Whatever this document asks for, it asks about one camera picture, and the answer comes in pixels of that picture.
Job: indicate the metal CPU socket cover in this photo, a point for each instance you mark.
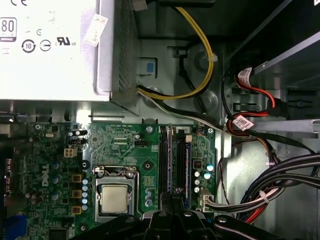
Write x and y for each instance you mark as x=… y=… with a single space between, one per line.
x=98 y=197

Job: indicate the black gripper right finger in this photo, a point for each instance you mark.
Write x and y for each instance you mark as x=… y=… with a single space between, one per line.
x=192 y=230

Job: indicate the black open PC case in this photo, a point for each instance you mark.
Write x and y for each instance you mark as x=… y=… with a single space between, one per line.
x=165 y=75

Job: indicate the silver power supply unit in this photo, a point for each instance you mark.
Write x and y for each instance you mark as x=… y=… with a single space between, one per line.
x=50 y=70

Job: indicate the silver metal drive cage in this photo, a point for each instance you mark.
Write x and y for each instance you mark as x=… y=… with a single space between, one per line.
x=287 y=125

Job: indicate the silver CPU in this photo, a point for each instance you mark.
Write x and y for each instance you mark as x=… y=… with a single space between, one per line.
x=115 y=198

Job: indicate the green Dell motherboard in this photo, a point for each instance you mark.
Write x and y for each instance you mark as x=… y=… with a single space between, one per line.
x=117 y=147

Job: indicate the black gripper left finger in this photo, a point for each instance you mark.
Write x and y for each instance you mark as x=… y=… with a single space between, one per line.
x=160 y=230

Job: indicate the black RAM slot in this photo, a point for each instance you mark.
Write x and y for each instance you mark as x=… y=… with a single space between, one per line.
x=163 y=162
x=180 y=165

